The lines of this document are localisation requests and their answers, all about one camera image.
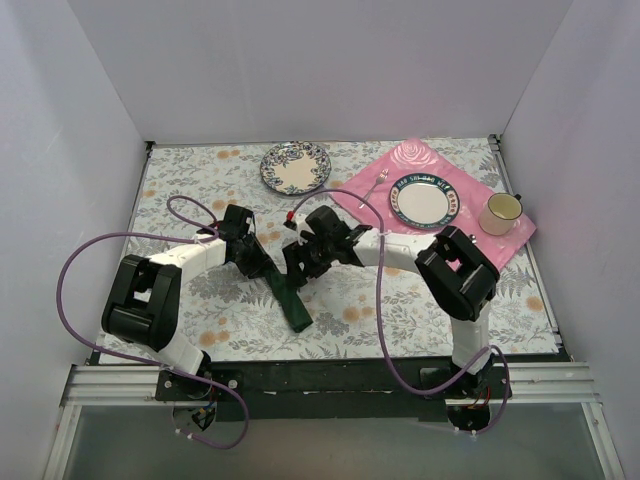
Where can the silver fork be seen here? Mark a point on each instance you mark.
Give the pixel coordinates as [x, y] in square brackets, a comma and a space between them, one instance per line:
[379, 181]

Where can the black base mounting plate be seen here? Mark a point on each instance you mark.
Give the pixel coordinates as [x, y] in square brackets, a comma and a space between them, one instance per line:
[322, 389]

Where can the blue floral ceramic plate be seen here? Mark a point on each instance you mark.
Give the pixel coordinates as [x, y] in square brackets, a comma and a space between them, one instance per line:
[295, 168]

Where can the aluminium frame rail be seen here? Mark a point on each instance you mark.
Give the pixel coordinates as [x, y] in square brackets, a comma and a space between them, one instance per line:
[135, 385]

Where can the dark green cloth napkin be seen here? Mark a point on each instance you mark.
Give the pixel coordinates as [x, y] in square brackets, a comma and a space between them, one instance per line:
[292, 306]

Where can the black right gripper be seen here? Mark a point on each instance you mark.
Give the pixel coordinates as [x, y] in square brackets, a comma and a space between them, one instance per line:
[297, 261]

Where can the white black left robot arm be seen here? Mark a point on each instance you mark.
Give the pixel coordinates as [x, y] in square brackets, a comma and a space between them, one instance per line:
[143, 305]

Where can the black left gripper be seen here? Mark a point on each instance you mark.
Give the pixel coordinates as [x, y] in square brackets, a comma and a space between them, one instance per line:
[259, 263]

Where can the green rimmed white plate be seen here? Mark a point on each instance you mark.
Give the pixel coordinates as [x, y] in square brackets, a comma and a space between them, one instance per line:
[424, 201]

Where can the pink rose placemat cloth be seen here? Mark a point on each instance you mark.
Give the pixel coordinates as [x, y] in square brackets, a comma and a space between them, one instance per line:
[467, 165]

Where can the cream enamel mug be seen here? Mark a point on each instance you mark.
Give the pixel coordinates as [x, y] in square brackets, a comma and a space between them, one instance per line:
[500, 213]

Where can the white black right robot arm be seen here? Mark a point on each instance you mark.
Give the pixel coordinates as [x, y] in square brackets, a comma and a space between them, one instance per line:
[460, 278]

